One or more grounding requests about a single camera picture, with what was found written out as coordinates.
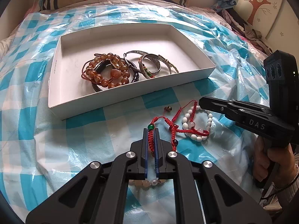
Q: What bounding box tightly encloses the blue checkered plastic sheet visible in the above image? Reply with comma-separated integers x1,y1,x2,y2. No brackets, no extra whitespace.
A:
1,1,269,218

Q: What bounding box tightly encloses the pile of clothes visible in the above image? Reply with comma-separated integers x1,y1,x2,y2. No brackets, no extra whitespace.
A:
217,8,272,56

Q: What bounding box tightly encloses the white bead bracelet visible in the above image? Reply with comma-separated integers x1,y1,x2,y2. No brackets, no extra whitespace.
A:
181,105,214,142

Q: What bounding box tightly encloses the person's right hand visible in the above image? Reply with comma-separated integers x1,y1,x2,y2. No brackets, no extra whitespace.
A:
252,136,299,192

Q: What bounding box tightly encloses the black camera box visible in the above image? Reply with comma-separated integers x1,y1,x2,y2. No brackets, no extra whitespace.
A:
263,50,298,112

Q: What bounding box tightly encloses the red cord bracelet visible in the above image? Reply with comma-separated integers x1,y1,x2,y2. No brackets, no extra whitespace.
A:
147,99,210,157

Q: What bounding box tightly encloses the white bed quilt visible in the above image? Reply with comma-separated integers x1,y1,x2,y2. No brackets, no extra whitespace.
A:
0,34,15,60

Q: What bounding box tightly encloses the amber bead bracelet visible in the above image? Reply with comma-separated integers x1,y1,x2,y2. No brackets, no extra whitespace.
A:
81,52,131,89

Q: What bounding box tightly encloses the black cord bracelet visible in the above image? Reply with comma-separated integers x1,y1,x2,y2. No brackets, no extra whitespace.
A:
90,59,141,93

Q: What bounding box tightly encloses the white shallow cardboard box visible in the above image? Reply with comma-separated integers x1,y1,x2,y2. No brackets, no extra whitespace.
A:
48,23,215,119

